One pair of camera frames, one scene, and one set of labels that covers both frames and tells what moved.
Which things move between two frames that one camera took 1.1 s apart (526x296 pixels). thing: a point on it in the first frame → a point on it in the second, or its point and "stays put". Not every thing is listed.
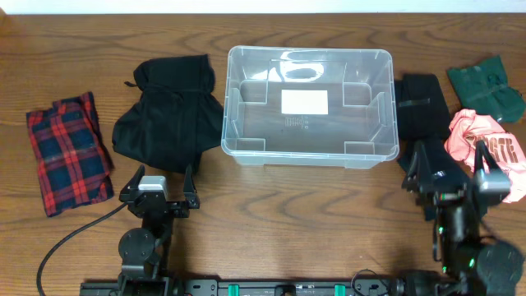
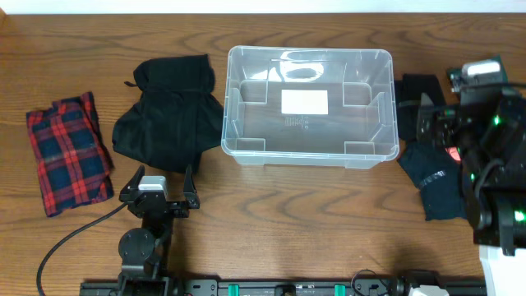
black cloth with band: (421, 107) stays put
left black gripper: (189, 196) stays put
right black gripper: (454, 197) → (452, 122)
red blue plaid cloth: (73, 156) stays put
